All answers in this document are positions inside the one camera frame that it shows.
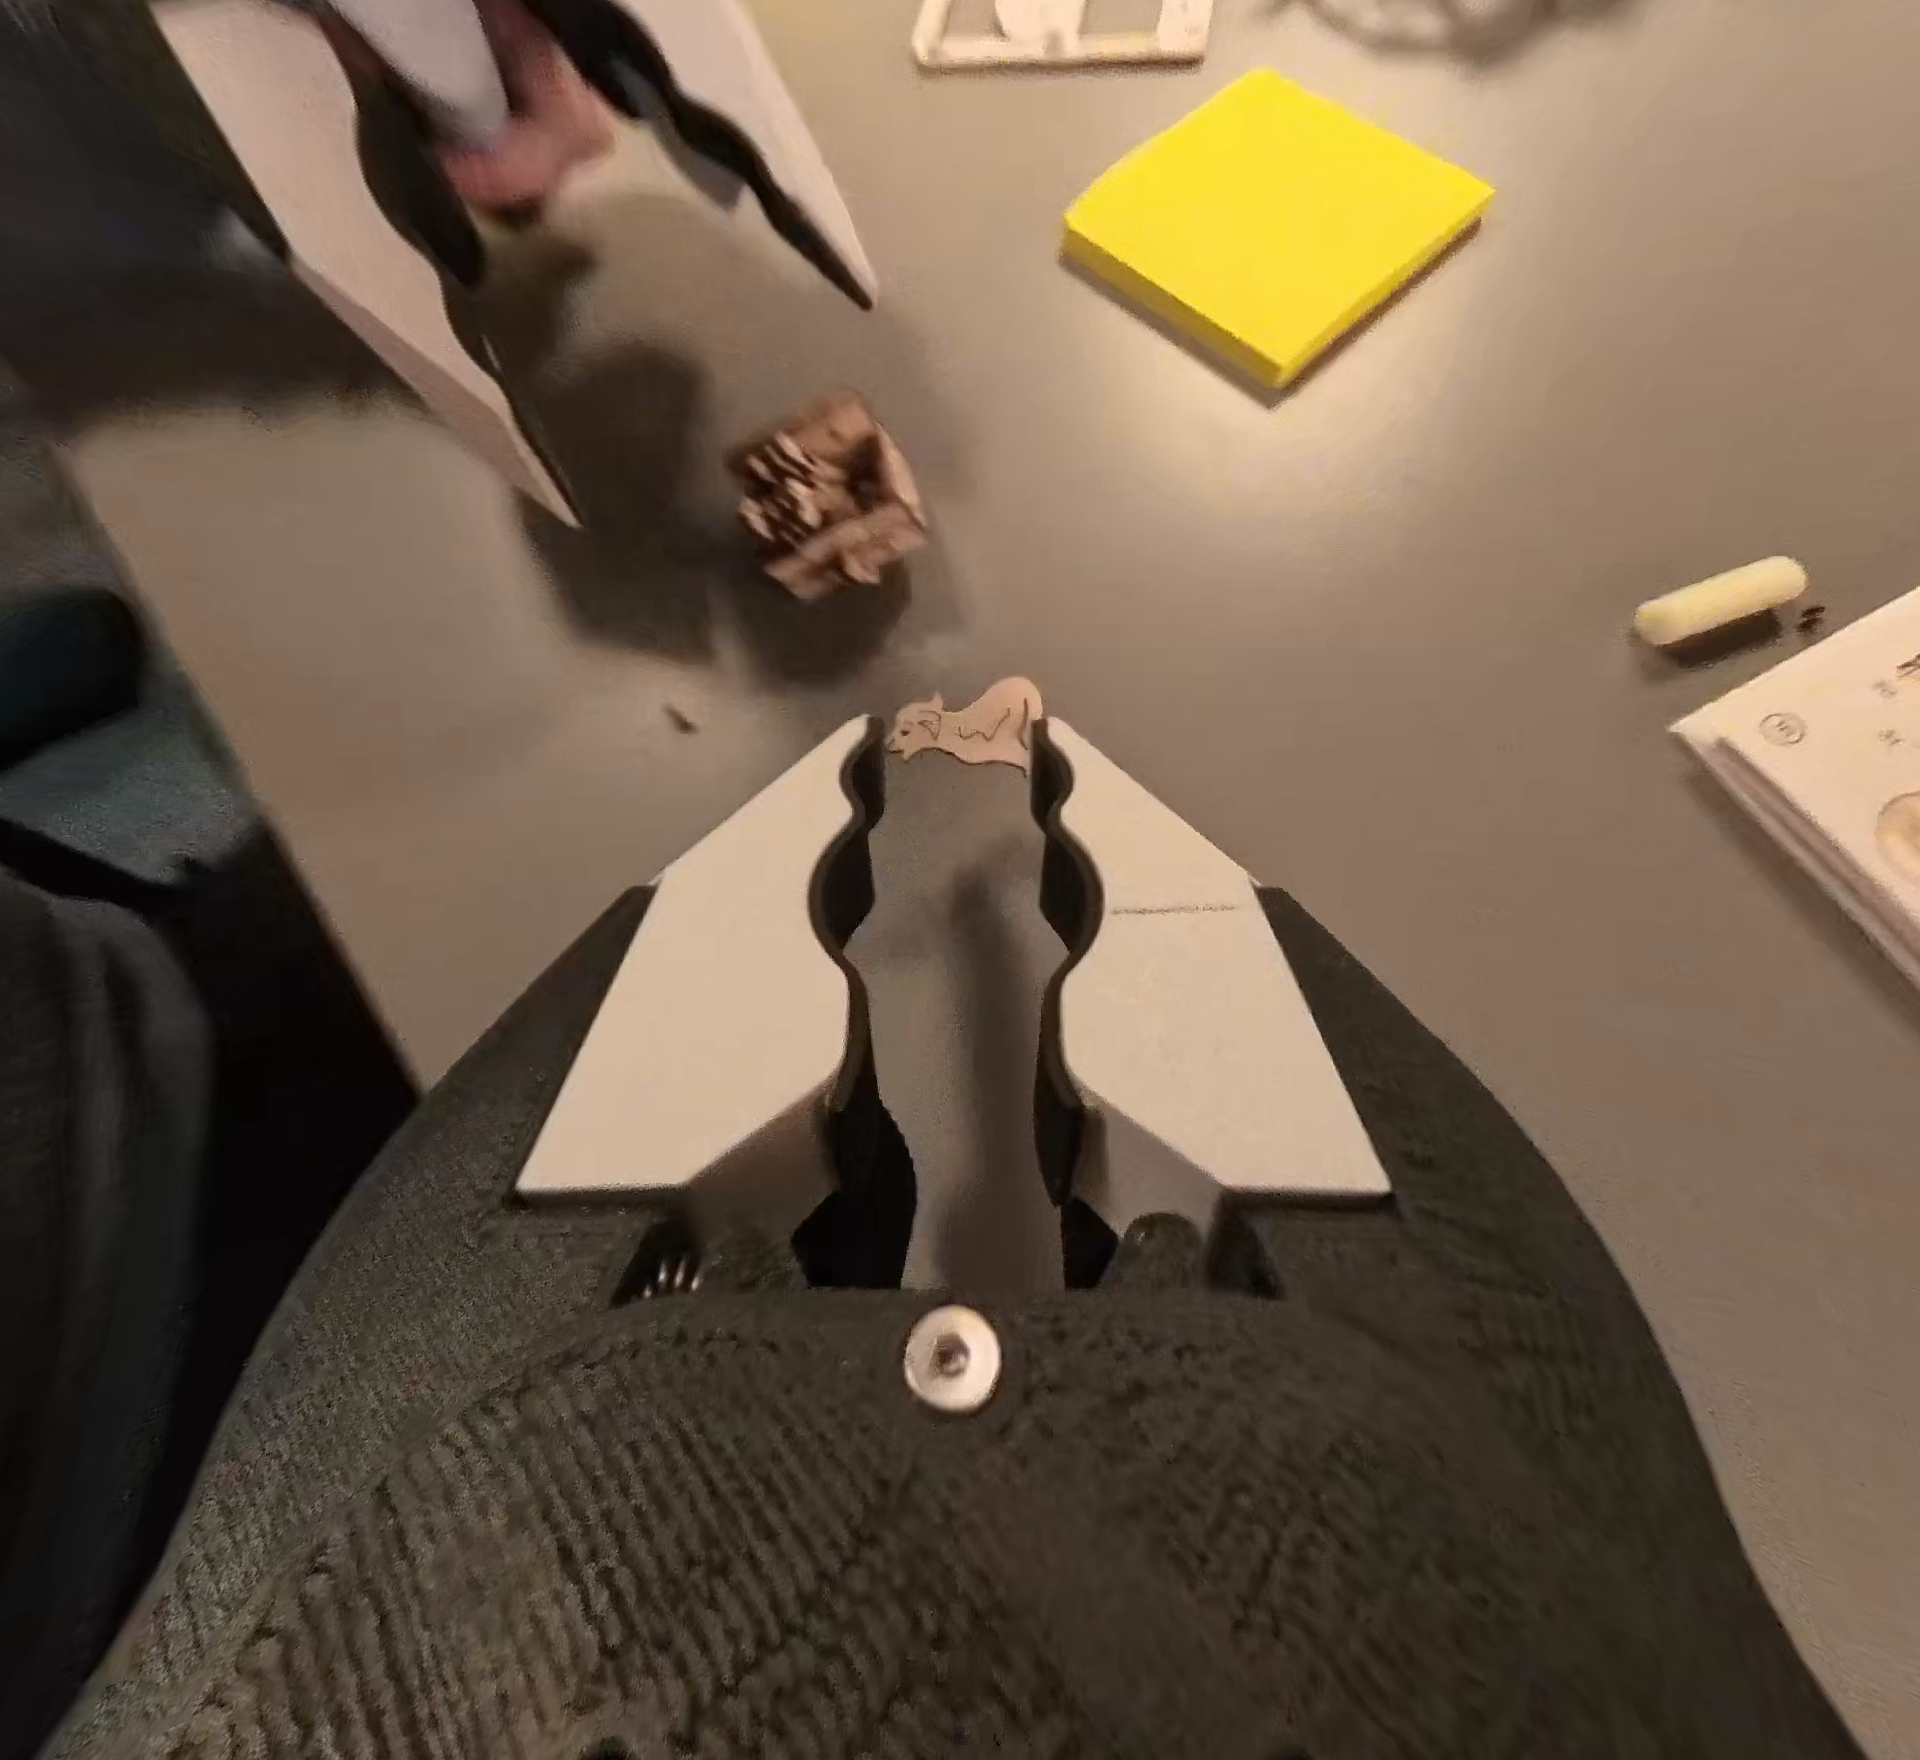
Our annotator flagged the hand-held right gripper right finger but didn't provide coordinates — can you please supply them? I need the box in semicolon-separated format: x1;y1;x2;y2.
1028;716;1397;1239

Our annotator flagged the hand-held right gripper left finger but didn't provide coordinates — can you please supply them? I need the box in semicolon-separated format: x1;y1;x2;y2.
509;716;919;1244

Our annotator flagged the wooden cat-shaped piece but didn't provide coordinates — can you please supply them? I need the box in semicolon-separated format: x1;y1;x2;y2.
885;676;1048;769

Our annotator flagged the small brown wooden model box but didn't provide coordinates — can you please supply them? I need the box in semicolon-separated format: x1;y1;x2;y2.
730;391;932;603

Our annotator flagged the person's left hand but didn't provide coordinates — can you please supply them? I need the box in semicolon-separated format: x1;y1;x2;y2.
447;0;620;217

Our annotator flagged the black office chair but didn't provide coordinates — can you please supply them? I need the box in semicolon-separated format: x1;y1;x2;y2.
0;583;247;883

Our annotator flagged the person's dark clothing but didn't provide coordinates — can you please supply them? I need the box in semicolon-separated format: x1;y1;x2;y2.
0;814;422;1760

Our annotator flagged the pale cylindrical stick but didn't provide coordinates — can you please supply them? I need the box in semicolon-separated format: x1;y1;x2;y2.
1631;554;1811;653

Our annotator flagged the printed instruction booklet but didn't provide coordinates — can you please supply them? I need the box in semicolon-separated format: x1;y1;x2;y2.
1667;587;1920;994

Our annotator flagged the yellow sticky note pad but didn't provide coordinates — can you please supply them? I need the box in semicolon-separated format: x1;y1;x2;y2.
1063;69;1499;391

